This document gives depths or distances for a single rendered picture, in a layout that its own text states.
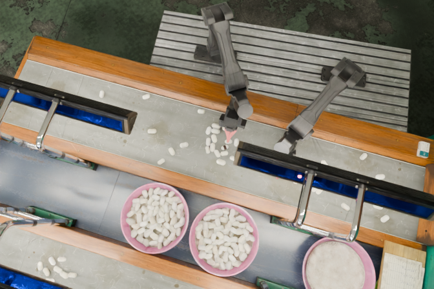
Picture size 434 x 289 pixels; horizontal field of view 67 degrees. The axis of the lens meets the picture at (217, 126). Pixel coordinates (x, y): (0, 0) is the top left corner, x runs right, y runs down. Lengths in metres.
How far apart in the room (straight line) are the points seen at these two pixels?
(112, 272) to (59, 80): 0.85
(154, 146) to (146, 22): 1.32
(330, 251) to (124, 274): 0.79
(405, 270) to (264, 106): 0.80
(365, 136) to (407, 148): 0.17
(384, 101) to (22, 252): 1.64
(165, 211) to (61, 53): 0.84
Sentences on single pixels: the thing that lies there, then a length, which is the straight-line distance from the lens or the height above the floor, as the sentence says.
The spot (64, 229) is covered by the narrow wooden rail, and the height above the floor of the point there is 0.76.
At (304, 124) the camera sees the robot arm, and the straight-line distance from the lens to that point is 1.22.
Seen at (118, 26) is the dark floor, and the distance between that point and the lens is 2.58.
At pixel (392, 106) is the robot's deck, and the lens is 1.68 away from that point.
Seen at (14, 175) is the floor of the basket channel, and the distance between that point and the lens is 1.69.
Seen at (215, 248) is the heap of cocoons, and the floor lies 0.75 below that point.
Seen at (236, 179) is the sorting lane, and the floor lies 0.74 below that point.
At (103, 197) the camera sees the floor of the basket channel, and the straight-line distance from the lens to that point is 1.51.
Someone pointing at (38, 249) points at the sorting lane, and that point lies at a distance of 1.54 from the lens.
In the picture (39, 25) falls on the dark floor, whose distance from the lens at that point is 2.81.
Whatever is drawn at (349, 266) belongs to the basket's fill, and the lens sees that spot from 1.46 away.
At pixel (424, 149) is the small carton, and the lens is 1.55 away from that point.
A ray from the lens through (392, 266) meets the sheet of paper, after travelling 1.46.
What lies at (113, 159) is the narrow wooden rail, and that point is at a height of 0.76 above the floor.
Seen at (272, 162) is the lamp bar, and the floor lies 1.11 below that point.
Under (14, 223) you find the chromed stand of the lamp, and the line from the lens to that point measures 1.20.
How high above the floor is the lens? 2.09
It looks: 75 degrees down
